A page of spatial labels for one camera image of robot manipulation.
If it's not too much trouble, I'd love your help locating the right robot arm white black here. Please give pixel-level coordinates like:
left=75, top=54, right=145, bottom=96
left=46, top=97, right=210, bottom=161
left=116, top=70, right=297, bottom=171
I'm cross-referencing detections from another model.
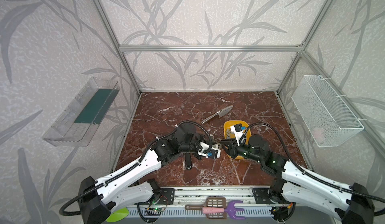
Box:
left=221, top=135, right=385, bottom=224

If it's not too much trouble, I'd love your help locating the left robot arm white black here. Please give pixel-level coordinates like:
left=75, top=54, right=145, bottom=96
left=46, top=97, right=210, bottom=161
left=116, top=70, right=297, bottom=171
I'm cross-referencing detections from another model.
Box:
left=59, top=121, right=219, bottom=224

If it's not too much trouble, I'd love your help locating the black stapler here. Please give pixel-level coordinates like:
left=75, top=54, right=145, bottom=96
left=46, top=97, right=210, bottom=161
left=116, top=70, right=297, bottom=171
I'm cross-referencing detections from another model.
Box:
left=184, top=153, right=192, bottom=170

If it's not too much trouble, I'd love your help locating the yellow plastic tray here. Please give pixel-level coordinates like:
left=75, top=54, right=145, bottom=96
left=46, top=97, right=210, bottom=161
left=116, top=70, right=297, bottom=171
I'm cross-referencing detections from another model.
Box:
left=223, top=120, right=252, bottom=145

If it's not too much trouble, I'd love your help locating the silver metal trowel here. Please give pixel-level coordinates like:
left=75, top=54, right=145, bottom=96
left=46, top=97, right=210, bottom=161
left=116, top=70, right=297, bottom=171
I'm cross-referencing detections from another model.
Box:
left=201, top=105, right=233, bottom=124

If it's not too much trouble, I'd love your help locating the pink object in basket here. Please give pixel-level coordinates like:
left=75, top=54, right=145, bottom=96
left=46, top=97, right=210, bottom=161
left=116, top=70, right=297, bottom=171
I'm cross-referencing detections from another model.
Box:
left=312, top=127, right=325, bottom=142

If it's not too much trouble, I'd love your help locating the brown toy spatula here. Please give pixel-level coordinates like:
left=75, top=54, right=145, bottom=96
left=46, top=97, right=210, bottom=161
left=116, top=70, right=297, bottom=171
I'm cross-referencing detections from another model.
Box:
left=184, top=197, right=227, bottom=219

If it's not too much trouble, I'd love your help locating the green sponge in bin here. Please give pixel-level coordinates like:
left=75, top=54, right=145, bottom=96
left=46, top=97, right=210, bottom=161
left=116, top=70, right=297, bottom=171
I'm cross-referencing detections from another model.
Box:
left=74, top=89, right=119, bottom=125

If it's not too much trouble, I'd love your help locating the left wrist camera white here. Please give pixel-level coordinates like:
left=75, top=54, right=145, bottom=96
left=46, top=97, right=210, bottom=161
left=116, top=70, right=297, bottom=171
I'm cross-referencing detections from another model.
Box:
left=197, top=142, right=221, bottom=159

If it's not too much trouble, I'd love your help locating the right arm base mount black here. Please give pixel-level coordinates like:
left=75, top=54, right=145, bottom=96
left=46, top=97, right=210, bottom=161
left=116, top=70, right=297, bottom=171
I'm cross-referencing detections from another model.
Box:
left=252, top=187, right=291, bottom=207

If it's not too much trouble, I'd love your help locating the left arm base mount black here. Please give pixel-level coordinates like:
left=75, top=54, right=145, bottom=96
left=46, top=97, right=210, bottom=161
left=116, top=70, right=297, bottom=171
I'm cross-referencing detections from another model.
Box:
left=139, top=188, right=175, bottom=206

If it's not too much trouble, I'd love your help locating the purple toy rake pink handle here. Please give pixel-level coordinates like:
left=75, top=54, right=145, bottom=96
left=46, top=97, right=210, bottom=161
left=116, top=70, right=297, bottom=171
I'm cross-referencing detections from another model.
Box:
left=202, top=201, right=246, bottom=220

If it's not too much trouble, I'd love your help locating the white wire mesh basket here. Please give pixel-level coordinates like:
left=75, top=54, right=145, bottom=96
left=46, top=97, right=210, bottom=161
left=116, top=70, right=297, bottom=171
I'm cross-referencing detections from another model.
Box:
left=292, top=75, right=365, bottom=148

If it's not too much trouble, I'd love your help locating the green toy shovel yellow handle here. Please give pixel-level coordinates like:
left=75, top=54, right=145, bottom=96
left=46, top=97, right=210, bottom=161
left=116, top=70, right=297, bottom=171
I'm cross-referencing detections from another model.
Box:
left=106, top=208, right=130, bottom=223

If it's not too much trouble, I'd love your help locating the clear plastic wall bin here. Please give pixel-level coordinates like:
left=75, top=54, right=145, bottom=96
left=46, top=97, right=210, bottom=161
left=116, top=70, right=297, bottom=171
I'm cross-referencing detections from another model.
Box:
left=42, top=77, right=120, bottom=147

